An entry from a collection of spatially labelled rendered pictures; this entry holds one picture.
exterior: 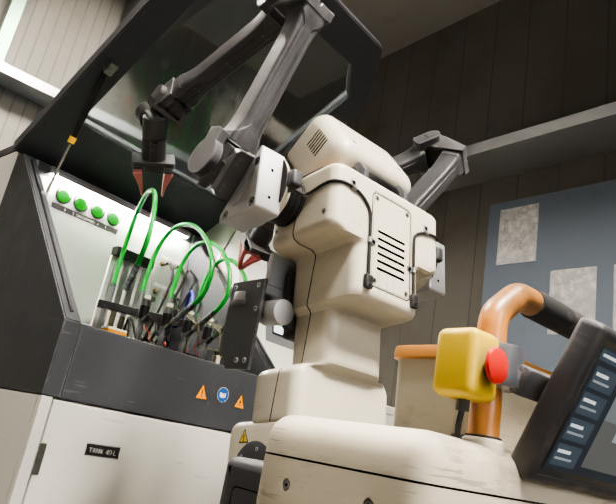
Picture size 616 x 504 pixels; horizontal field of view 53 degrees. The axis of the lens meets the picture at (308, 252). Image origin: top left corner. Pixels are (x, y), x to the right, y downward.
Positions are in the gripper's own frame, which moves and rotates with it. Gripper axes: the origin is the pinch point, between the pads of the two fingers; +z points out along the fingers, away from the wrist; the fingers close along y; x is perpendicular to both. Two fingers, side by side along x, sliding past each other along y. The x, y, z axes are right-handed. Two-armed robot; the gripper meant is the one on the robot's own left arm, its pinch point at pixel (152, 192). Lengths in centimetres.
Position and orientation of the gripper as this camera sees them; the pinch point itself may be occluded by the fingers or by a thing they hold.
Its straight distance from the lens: 159.7
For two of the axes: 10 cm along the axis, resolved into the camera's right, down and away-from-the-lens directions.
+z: -1.6, 8.7, 4.7
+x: 2.2, 4.9, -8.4
